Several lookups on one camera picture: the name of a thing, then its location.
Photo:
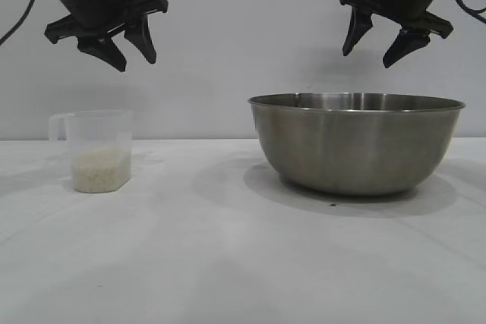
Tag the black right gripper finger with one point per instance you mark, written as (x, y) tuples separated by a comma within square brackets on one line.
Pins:
[(357, 30), (406, 47)]

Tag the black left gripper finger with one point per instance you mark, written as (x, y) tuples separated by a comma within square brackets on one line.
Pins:
[(104, 52), (143, 41)]

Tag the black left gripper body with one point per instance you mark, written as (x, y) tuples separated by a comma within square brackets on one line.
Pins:
[(91, 1)]

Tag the translucent plastic measuring cup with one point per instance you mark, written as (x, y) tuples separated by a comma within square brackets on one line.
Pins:
[(98, 130)]

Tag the white uncooked rice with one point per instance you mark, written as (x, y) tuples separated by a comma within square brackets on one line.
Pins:
[(100, 172)]

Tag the stainless steel mixing bowl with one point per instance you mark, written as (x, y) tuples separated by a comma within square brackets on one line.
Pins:
[(341, 149)]

